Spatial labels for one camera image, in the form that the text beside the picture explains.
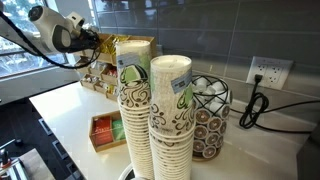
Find yellow sweetener packets left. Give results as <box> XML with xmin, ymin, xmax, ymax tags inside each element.
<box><xmin>101</xmin><ymin>35</ymin><xmax>128</xmax><ymax>55</ymax></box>

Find white wall outlet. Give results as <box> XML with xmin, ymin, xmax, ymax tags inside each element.
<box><xmin>246</xmin><ymin>56</ymin><xmax>293</xmax><ymax>90</ymax></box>

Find green tea packet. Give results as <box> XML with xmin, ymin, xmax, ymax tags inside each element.
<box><xmin>112</xmin><ymin>120</ymin><xmax>125</xmax><ymax>141</ymax></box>

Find paper cup stack front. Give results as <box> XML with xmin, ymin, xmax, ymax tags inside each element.
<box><xmin>149</xmin><ymin>55</ymin><xmax>195</xmax><ymax>180</ymax></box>

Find white round tray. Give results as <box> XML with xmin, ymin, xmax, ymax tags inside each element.
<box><xmin>118</xmin><ymin>164</ymin><xmax>135</xmax><ymax>180</ymax></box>

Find black power cable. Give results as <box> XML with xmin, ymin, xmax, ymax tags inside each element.
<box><xmin>229</xmin><ymin>73</ymin><xmax>320</xmax><ymax>135</ymax></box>

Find right bamboo organizer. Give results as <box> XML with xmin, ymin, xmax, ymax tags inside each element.
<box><xmin>76</xmin><ymin>34</ymin><xmax>157</xmax><ymax>85</ymax></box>

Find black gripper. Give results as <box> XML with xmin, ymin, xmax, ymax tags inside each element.
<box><xmin>69</xmin><ymin>29</ymin><xmax>101</xmax><ymax>53</ymax></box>

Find paper cup stack rear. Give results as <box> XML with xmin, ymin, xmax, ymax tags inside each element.
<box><xmin>116</xmin><ymin>40</ymin><xmax>154</xmax><ymax>180</ymax></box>

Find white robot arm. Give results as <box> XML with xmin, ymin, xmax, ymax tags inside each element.
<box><xmin>0</xmin><ymin>5</ymin><xmax>100</xmax><ymax>56</ymax></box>

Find paper cup stack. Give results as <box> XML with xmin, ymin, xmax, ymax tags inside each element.
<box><xmin>149</xmin><ymin>55</ymin><xmax>195</xmax><ymax>180</ymax></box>
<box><xmin>116</xmin><ymin>40</ymin><xmax>154</xmax><ymax>180</ymax></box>

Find long bamboo tea tray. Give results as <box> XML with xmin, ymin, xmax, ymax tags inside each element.
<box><xmin>89</xmin><ymin>111</ymin><xmax>126</xmax><ymax>152</ymax></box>

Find red tea packet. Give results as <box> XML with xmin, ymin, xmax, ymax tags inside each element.
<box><xmin>93</xmin><ymin>117</ymin><xmax>112</xmax><ymax>146</ymax></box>

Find wire coffee pod holder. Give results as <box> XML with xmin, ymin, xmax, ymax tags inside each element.
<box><xmin>192</xmin><ymin>75</ymin><xmax>233</xmax><ymax>161</ymax></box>

